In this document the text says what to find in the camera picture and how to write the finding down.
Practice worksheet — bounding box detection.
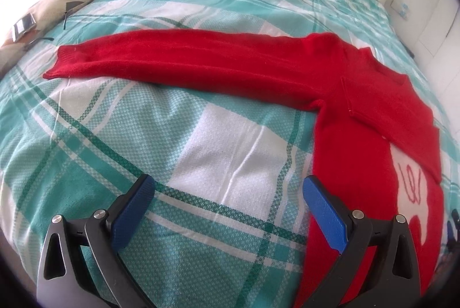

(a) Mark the red knit sweater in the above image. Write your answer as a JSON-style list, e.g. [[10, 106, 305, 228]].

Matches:
[[45, 29, 444, 307]]

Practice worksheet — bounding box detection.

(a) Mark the smartphone on pillow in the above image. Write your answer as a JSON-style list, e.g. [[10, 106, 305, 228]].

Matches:
[[12, 13, 37, 42]]

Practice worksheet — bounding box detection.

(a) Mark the beige patterned pillow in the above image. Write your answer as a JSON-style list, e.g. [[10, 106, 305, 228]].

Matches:
[[1, 0, 94, 78]]

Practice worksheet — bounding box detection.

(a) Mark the white wall socket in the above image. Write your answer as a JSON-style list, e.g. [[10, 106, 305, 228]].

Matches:
[[390, 0, 410, 21]]

